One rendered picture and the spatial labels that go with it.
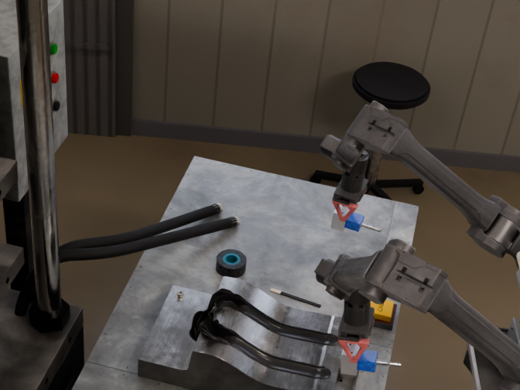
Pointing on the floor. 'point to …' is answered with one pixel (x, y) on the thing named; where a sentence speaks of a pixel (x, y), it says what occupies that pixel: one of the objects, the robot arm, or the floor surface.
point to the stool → (402, 96)
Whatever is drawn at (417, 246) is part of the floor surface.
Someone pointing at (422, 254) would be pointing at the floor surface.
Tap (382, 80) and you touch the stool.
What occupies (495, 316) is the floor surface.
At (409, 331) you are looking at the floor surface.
